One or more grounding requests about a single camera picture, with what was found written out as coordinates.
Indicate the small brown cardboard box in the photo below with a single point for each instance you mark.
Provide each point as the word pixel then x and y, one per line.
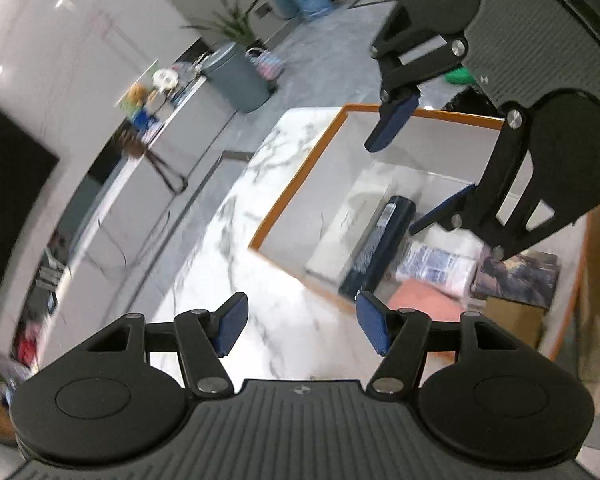
pixel 515 317

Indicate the white marble low cabinet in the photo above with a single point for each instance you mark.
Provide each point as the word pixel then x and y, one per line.
pixel 190 125

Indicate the grey trash bin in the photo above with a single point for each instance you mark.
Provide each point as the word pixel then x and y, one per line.
pixel 240 82

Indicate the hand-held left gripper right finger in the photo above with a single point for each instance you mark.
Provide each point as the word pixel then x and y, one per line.
pixel 372 322

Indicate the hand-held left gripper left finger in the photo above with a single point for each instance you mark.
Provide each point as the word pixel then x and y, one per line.
pixel 230 325

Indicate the white round plate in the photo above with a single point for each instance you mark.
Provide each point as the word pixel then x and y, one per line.
pixel 165 78

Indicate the dark illustrated book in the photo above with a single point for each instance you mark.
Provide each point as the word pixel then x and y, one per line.
pixel 522 275

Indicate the pink pouch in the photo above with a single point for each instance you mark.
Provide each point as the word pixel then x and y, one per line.
pixel 425 295

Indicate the green plastic item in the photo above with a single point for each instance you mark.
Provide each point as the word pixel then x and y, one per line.
pixel 457 77

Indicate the orange-rimmed white cardboard box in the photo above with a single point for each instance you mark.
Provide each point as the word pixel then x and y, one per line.
pixel 305 200

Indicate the green potted plant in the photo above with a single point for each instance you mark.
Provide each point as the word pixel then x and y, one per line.
pixel 232 27

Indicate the yellow and green packet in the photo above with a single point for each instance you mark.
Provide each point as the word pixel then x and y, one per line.
pixel 135 97

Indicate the white tube with blue print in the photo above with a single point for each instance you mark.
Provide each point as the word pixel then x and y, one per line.
pixel 440 265

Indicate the blue packet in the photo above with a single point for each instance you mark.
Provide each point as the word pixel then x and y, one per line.
pixel 142 119

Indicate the black television screen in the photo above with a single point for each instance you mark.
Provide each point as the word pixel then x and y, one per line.
pixel 5 200

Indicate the pink and white woven bag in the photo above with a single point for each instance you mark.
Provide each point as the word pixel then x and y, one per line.
pixel 270 65

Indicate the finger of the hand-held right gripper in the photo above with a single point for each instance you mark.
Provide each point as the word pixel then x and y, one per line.
pixel 442 210
pixel 395 120

